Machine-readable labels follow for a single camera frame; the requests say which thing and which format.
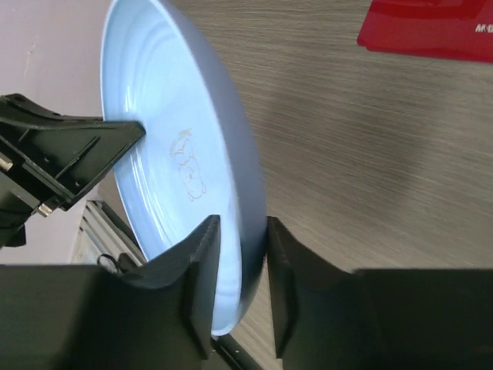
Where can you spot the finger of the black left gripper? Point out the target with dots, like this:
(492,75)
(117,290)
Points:
(64,156)

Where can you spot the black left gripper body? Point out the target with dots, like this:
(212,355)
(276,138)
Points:
(17,205)

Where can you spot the red plastic folder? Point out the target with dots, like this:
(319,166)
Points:
(458,30)

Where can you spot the light blue plate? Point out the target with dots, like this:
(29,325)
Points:
(198,156)

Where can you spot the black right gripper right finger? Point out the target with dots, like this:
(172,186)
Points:
(327,318)

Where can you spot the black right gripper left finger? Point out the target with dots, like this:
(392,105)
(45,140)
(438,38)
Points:
(157,316)

